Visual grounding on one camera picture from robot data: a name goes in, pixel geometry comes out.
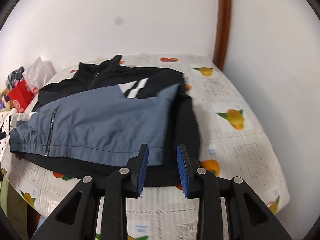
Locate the colourful patterned cloth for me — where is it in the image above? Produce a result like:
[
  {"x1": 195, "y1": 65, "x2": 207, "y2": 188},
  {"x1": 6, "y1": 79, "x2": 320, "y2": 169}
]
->
[{"x1": 0, "y1": 92, "x2": 13, "y2": 111}]

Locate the green cloth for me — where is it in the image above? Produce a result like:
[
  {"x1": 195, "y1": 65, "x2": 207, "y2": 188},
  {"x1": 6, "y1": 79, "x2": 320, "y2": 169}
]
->
[{"x1": 0, "y1": 175, "x2": 28, "y2": 222}]

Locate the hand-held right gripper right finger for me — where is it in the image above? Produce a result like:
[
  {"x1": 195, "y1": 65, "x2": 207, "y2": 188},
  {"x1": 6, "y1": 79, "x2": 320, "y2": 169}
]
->
[{"x1": 176, "y1": 144, "x2": 293, "y2": 240}]

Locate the brown wooden door frame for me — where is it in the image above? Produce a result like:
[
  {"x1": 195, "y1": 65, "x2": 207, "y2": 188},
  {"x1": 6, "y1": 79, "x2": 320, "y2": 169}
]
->
[{"x1": 212, "y1": 0, "x2": 232, "y2": 72}]

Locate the white floral cloth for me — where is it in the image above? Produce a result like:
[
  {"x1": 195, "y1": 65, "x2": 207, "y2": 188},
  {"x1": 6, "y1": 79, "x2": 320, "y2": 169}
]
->
[{"x1": 0, "y1": 110, "x2": 19, "y2": 160}]

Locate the white plastic bag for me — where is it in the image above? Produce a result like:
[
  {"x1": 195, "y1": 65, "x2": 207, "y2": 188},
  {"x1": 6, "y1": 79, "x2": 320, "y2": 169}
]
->
[{"x1": 24, "y1": 56, "x2": 57, "y2": 88}]

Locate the plaid cloth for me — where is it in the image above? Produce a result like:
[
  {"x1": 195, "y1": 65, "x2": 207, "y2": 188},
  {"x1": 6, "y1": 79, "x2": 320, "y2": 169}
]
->
[{"x1": 5, "y1": 66, "x2": 26, "y2": 89}]

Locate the fruit print tablecloth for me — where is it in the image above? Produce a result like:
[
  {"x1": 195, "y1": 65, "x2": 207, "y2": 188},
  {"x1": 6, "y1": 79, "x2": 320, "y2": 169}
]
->
[{"x1": 0, "y1": 54, "x2": 290, "y2": 240}]

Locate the red paper bag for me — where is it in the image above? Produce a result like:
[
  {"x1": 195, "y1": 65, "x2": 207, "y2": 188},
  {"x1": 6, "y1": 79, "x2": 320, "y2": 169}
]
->
[{"x1": 7, "y1": 80, "x2": 39, "y2": 113}]

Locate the black white blue jacket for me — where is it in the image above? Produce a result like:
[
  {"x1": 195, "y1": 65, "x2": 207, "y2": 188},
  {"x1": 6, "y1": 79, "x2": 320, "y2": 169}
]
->
[{"x1": 10, "y1": 54, "x2": 200, "y2": 188}]

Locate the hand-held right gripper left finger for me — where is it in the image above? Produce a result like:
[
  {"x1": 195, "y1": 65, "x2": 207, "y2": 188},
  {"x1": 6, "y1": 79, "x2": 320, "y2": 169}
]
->
[{"x1": 31, "y1": 144, "x2": 149, "y2": 240}]

